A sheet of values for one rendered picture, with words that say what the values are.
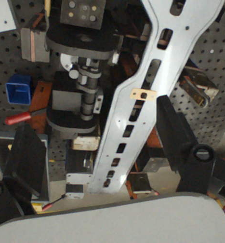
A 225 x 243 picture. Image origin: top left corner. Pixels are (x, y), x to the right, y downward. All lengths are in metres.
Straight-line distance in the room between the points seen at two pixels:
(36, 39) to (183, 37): 0.36
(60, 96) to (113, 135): 0.37
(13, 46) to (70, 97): 0.53
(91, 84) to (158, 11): 0.26
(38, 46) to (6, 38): 0.45
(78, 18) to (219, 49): 0.79
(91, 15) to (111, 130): 0.43
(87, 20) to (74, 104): 0.16
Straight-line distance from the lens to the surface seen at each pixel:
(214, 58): 1.02
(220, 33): 0.98
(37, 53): 0.42
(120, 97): 0.57
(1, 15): 0.79
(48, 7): 0.37
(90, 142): 0.59
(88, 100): 0.34
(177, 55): 0.55
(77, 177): 0.70
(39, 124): 0.68
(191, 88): 0.59
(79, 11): 0.34
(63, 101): 0.38
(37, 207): 0.83
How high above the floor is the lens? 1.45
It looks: 45 degrees down
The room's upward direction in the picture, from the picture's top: 170 degrees clockwise
